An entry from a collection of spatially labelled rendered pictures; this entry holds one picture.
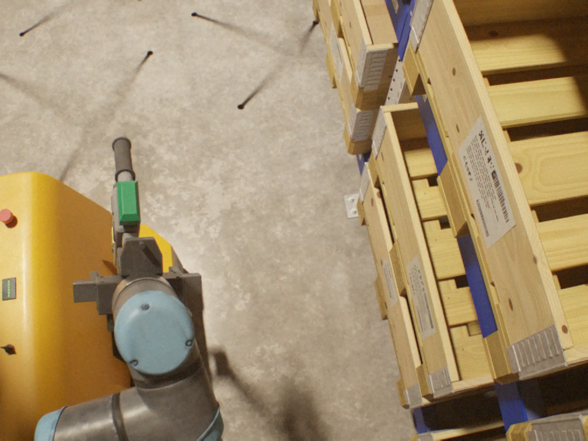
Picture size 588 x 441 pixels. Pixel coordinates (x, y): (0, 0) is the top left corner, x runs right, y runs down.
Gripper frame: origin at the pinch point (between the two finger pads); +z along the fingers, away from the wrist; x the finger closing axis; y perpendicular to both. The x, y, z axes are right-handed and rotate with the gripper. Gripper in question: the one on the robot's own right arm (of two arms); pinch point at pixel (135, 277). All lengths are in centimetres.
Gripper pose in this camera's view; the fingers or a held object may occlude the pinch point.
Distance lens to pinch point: 101.5
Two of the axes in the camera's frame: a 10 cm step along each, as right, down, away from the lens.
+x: 9.4, -0.4, 3.3
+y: 0.1, 9.9, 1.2
